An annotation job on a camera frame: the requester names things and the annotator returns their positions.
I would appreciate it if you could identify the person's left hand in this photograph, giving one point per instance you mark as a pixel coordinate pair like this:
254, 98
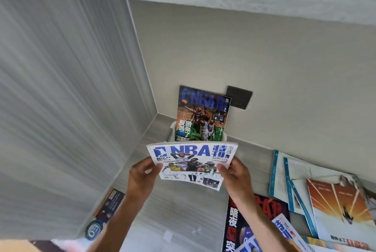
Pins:
141, 184

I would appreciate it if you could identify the person's right hand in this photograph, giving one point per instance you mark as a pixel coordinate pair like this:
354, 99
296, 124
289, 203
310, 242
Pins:
239, 187

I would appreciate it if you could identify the white perforated plastic basket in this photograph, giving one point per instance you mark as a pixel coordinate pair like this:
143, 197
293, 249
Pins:
172, 133

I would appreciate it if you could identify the white cover basketball magazine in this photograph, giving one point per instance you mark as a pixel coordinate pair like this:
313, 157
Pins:
191, 150

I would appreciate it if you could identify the blue title basketball magazine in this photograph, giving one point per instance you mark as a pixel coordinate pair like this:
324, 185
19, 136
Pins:
202, 105

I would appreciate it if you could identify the pile of assorted magazines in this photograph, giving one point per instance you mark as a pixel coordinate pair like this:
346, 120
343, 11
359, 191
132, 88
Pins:
337, 202

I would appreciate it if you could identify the person's left forearm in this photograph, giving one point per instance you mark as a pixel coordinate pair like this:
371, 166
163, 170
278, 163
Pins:
117, 228

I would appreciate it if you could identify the person's right forearm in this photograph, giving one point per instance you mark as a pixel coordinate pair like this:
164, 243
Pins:
264, 228

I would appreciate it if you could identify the dark rectangular leaflet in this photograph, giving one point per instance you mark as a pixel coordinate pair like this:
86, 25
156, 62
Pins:
111, 202

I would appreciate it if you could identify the round dark blue badge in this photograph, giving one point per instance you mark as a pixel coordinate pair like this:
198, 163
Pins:
95, 230

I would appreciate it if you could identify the dark wall socket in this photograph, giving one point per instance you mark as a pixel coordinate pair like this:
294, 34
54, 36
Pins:
241, 97

